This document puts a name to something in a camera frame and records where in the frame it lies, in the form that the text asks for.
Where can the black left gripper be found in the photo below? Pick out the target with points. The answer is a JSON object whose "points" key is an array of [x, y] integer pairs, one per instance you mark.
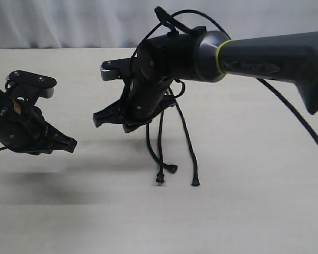
{"points": [[23, 129]]}

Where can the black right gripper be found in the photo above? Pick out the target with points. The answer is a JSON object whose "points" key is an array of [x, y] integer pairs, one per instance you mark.
{"points": [[160, 60]]}

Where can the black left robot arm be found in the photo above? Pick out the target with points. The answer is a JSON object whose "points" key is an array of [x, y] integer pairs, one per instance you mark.
{"points": [[23, 128]]}

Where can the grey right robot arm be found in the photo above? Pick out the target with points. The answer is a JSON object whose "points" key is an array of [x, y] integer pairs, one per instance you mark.
{"points": [[205, 56]]}

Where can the white backdrop curtain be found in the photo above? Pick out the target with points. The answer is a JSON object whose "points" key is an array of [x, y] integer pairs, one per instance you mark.
{"points": [[111, 24]]}

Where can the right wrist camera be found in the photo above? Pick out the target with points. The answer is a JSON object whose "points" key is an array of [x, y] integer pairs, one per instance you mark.
{"points": [[115, 69]]}

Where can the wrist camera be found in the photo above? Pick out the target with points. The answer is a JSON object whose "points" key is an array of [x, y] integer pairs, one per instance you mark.
{"points": [[29, 85], [115, 69]]}

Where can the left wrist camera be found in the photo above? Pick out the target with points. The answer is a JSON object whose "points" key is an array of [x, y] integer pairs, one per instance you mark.
{"points": [[29, 85]]}

